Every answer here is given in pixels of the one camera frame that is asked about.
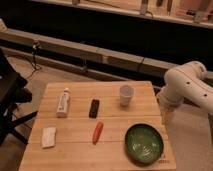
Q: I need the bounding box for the black chair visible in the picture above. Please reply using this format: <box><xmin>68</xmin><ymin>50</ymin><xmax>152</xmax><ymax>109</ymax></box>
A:
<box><xmin>0</xmin><ymin>48</ymin><xmax>37</xmax><ymax>146</ymax></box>

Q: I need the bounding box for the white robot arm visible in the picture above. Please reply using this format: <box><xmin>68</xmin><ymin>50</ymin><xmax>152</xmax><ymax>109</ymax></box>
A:
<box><xmin>156</xmin><ymin>61</ymin><xmax>213</xmax><ymax>125</ymax></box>

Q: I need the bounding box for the white tube bottle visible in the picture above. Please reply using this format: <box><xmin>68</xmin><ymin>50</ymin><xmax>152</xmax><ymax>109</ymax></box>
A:
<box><xmin>56</xmin><ymin>88</ymin><xmax>70</xmax><ymax>118</ymax></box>

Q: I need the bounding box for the green bowl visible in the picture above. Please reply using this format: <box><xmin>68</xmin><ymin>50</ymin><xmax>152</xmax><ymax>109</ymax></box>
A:
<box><xmin>125</xmin><ymin>123</ymin><xmax>164</xmax><ymax>165</ymax></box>

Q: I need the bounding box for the black hanging cable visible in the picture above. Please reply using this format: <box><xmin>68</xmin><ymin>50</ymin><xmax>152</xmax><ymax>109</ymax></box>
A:
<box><xmin>31</xmin><ymin>40</ymin><xmax>42</xmax><ymax>72</ymax></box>

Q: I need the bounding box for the black rectangular block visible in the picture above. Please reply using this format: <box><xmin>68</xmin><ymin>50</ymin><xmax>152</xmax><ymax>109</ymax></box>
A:
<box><xmin>89</xmin><ymin>99</ymin><xmax>100</xmax><ymax>118</ymax></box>

